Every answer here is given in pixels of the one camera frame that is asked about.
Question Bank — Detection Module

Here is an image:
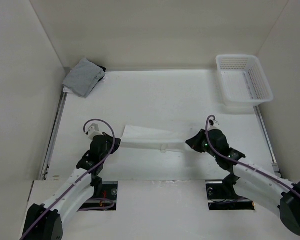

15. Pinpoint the grey folded tank top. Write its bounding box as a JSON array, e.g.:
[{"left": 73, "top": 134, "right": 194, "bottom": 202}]
[{"left": 62, "top": 58, "right": 100, "bottom": 98}]

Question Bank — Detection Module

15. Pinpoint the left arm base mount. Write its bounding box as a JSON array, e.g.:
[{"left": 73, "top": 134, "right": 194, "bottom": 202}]
[{"left": 78, "top": 182, "right": 119, "bottom": 212}]

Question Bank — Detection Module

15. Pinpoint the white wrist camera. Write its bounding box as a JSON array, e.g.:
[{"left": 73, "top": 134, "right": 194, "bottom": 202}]
[
  {"left": 208, "top": 119, "right": 220, "bottom": 131},
  {"left": 85, "top": 123, "right": 101, "bottom": 140}
]

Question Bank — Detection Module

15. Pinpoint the black folded tank top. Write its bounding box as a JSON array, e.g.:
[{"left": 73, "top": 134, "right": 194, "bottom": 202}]
[{"left": 96, "top": 65, "right": 107, "bottom": 83}]

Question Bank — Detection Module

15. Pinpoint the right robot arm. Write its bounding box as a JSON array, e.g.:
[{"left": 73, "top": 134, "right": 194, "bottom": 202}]
[{"left": 185, "top": 128, "right": 300, "bottom": 236}]

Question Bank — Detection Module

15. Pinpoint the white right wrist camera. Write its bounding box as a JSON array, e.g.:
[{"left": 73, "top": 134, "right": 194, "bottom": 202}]
[{"left": 208, "top": 119, "right": 220, "bottom": 131}]

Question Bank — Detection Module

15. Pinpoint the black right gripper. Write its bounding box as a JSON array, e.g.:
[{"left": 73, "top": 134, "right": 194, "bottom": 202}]
[{"left": 185, "top": 128, "right": 219, "bottom": 158}]

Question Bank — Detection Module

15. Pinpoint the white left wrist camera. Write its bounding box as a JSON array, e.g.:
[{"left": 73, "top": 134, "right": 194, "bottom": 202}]
[{"left": 85, "top": 123, "right": 101, "bottom": 140}]

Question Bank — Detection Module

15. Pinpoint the white plastic basket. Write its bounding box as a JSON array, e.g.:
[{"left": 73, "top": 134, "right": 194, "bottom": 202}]
[{"left": 215, "top": 54, "right": 274, "bottom": 108}]

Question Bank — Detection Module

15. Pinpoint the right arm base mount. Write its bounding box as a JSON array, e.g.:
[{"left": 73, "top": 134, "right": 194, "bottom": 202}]
[{"left": 205, "top": 174, "right": 255, "bottom": 211}]

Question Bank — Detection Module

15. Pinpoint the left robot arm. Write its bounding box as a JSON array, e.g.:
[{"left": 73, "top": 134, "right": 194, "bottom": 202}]
[{"left": 21, "top": 133, "right": 121, "bottom": 240}]

